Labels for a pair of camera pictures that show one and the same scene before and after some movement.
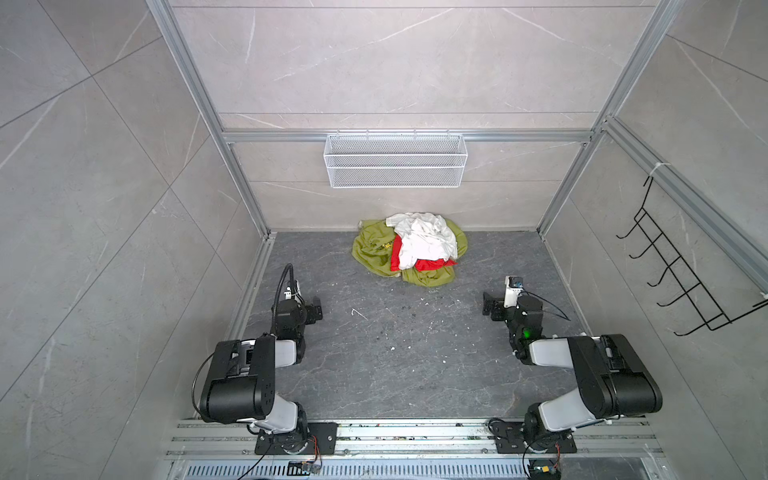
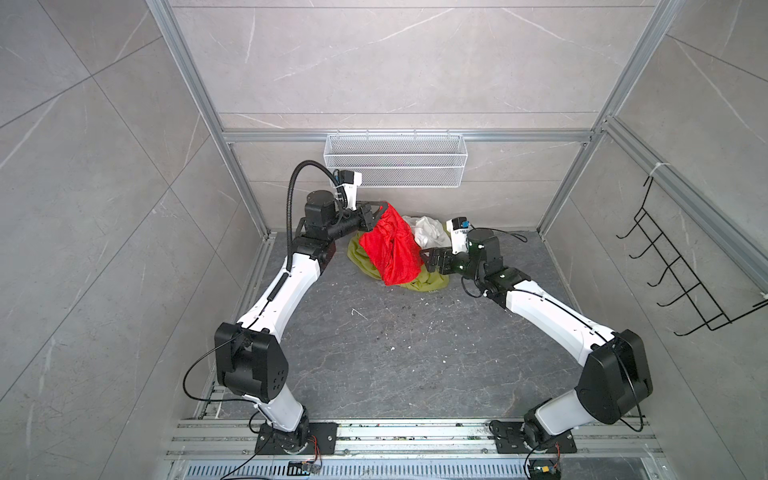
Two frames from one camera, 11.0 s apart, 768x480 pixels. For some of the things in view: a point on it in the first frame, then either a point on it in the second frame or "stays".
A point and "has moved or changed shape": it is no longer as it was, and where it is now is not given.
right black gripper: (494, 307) → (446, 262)
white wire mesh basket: (395, 161) stays
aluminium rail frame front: (415, 450) stays
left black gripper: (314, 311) → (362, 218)
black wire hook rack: (695, 292) stays
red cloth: (419, 265) has moved or changed shape
